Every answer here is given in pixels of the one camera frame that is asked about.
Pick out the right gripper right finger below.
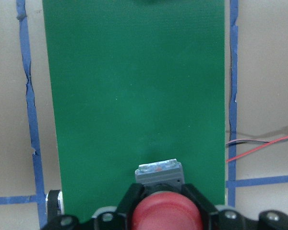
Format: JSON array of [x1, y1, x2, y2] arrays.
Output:
[[181, 184, 219, 230]]

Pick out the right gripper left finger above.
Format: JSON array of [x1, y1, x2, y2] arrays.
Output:
[[115, 183, 144, 230]]

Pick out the red push button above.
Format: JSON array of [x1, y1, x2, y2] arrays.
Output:
[[132, 159, 204, 230]]

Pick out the green conveyor belt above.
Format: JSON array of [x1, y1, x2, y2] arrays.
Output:
[[43, 0, 225, 221]]

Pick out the red and black wires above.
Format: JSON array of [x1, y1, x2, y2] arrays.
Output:
[[225, 123, 288, 163]]

